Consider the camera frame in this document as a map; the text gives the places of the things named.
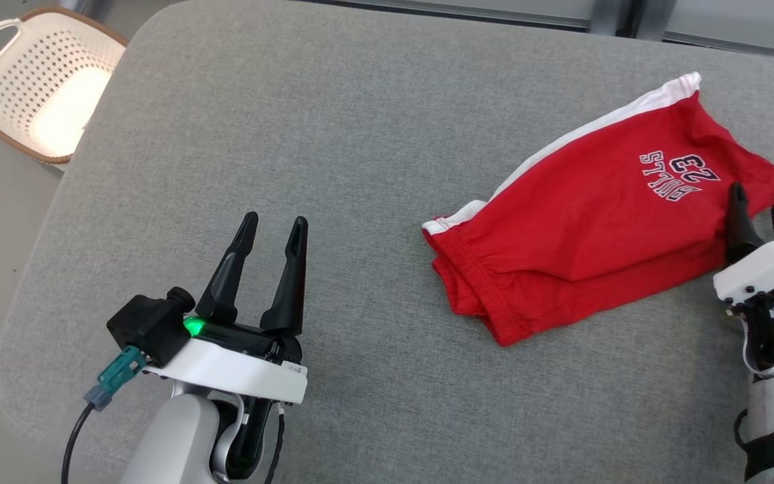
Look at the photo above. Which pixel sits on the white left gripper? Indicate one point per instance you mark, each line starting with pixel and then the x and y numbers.
pixel 239 366

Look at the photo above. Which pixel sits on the red shorts with white stripe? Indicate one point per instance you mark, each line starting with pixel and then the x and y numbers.
pixel 595 222

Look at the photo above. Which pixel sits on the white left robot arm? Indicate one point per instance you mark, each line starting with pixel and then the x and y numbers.
pixel 172 437

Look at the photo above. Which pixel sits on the white perforated laundry basket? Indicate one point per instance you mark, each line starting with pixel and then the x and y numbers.
pixel 58 67

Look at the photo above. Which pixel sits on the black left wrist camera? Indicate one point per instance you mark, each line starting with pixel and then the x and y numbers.
pixel 152 326

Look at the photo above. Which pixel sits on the grey metal frame post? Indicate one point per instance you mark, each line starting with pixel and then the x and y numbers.
pixel 605 17

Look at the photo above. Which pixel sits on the grey metal floor rail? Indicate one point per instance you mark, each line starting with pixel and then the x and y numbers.
pixel 528 10

